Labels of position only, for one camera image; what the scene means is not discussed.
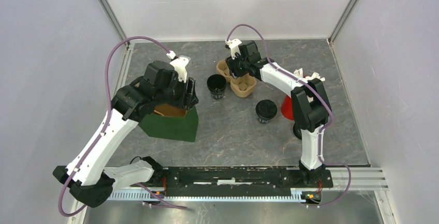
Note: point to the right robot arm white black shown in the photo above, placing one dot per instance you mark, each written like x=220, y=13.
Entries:
x=310, y=105

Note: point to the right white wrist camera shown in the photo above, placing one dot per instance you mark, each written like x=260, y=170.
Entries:
x=233, y=46

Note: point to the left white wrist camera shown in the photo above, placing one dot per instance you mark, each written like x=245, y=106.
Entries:
x=179, y=63

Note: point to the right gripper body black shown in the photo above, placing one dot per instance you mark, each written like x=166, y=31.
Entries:
x=238, y=66

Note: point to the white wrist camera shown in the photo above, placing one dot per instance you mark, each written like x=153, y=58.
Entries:
x=179, y=63
x=233, y=46

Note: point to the black coffee cup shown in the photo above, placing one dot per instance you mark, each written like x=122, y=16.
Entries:
x=264, y=119
x=216, y=85

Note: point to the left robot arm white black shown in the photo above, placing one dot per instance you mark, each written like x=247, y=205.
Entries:
x=87, y=177

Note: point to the brown paper bag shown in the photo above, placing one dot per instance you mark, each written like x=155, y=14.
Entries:
x=167, y=110

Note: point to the green mat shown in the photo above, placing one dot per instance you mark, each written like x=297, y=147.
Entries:
x=172, y=128

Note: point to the black cup lid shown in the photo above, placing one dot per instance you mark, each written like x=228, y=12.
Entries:
x=297, y=131
x=266, y=109

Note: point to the red cup holder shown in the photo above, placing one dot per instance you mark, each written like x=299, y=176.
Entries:
x=286, y=108

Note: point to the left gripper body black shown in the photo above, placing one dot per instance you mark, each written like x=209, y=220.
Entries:
x=175, y=94

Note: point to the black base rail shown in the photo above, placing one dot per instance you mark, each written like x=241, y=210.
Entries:
x=235, y=181

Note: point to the cardboard cup carrier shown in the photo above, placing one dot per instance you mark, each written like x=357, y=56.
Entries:
x=242, y=86

